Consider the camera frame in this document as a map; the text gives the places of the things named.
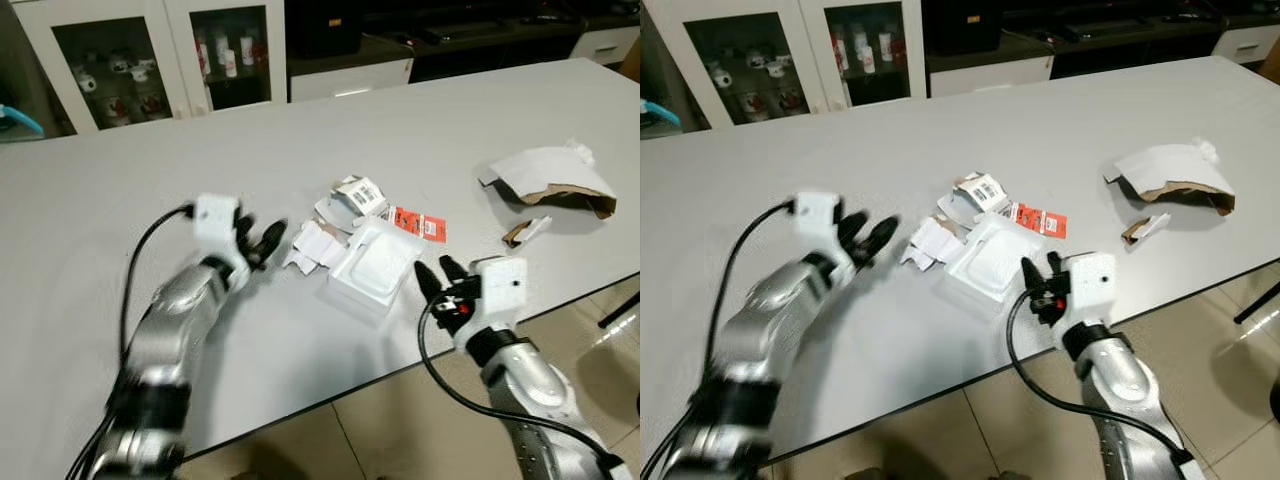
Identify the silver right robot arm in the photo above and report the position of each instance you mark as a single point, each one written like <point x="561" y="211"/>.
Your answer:
<point x="535" y="395"/>
<point x="1125" y="385"/>

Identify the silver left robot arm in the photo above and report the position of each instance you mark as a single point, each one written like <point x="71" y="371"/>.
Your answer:
<point x="165" y="320"/>
<point x="770" y="310"/>

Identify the crumpled white paper scrap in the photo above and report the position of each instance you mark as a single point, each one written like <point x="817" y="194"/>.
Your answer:
<point x="928" y="243"/>
<point x="312" y="248"/>

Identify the white plastic packaging tray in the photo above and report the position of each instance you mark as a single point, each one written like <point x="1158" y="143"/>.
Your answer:
<point x="372" y="265"/>
<point x="990" y="260"/>

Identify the red printed packaging card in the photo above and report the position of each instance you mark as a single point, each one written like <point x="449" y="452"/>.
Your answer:
<point x="1040" y="219"/>
<point x="420" y="225"/>

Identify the small torn cardboard piece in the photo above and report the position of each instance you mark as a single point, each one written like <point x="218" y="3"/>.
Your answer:
<point x="525" y="231"/>
<point x="1145" y="229"/>

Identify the small white barcode box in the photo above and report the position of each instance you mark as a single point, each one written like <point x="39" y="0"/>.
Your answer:
<point x="360" y="194"/>
<point x="978" y="190"/>

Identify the torn white brown paper bag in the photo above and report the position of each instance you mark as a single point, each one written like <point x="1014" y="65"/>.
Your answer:
<point x="1175" y="168"/>
<point x="550" y="172"/>

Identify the black chair leg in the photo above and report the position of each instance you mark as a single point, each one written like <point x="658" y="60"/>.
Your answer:
<point x="620" y="311"/>
<point x="1258" y="303"/>

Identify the white red bottle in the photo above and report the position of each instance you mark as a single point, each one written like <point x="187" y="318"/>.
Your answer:
<point x="885" y="44"/>
<point x="229" y="60"/>
<point x="865" y="54"/>
<point x="248" y="48"/>

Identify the white glass door cabinet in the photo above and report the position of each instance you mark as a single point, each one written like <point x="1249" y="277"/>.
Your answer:
<point x="812" y="55"/>
<point x="175" y="60"/>

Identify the low white drawer unit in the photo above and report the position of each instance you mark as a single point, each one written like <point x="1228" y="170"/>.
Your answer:
<point x="350" y="78"/>
<point x="990" y="75"/>

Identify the white mug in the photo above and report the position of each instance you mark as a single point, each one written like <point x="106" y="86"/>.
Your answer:
<point x="719" y="75"/>
<point x="86" y="80"/>

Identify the black box device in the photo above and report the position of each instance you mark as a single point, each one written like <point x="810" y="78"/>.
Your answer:
<point x="322" y="28"/>
<point x="960" y="26"/>

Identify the turquoise plastic object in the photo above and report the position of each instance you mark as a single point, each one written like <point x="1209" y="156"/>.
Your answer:
<point x="18" y="120"/>
<point x="658" y="114"/>

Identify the dark office desk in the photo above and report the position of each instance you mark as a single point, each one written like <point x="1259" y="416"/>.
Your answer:
<point x="1110" y="28"/>
<point x="480" y="30"/>

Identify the brown cardboard box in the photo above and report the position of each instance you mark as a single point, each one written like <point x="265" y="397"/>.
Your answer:
<point x="632" y="60"/>
<point x="1272" y="62"/>

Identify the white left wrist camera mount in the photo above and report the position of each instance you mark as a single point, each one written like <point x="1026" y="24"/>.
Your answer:
<point x="213" y="220"/>
<point x="818" y="215"/>

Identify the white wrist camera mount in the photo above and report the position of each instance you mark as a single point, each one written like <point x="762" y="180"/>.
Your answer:
<point x="500" y="290"/>
<point x="1090" y="285"/>
<point x="818" y="215"/>
<point x="213" y="220"/>

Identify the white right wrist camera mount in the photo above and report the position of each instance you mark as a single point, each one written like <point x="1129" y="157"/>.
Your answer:
<point x="500" y="290"/>
<point x="1090" y="285"/>

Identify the white drawer pedestal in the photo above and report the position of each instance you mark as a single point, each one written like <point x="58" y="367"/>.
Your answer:
<point x="605" y="45"/>
<point x="1245" y="45"/>

